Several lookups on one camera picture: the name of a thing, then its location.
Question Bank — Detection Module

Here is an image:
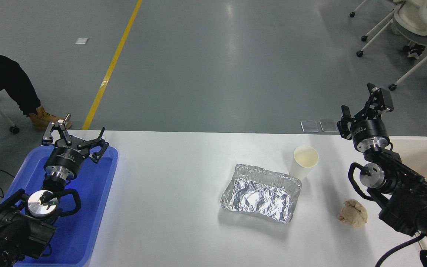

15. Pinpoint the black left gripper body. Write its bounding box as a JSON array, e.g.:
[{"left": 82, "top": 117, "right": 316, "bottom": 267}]
[{"left": 44, "top": 146, "right": 89, "bottom": 176}]

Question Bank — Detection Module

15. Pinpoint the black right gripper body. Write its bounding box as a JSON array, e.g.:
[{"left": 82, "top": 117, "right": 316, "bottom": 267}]
[{"left": 350, "top": 118, "right": 390, "bottom": 144}]

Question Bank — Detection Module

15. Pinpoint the white paper cup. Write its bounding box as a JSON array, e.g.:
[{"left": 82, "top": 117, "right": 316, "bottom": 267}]
[{"left": 289, "top": 145, "right": 320, "bottom": 181}]

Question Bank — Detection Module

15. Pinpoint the clear floor plate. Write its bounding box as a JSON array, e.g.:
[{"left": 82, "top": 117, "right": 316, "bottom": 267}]
[
  {"left": 301, "top": 120, "right": 320, "bottom": 133},
  {"left": 319, "top": 119, "right": 339, "bottom": 133}
]

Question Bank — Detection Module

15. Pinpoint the blue plastic tray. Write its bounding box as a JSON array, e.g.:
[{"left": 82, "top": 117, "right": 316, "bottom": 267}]
[{"left": 0, "top": 145, "right": 119, "bottom": 267}]

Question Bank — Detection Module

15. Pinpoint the person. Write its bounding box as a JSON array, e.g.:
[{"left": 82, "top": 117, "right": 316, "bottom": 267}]
[
  {"left": 403, "top": 32, "right": 427, "bottom": 95},
  {"left": 0, "top": 43, "right": 72, "bottom": 196}
]

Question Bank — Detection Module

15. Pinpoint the crumpled tan paper ball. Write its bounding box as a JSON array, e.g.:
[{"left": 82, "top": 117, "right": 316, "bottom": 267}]
[{"left": 338, "top": 199, "right": 368, "bottom": 227}]

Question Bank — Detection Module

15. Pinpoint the white office chair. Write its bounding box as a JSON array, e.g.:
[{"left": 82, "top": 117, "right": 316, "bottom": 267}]
[{"left": 350, "top": 0, "right": 427, "bottom": 91}]

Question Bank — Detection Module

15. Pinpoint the silver foil tray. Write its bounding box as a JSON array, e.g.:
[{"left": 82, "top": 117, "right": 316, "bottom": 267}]
[{"left": 220, "top": 164, "right": 302, "bottom": 225}]

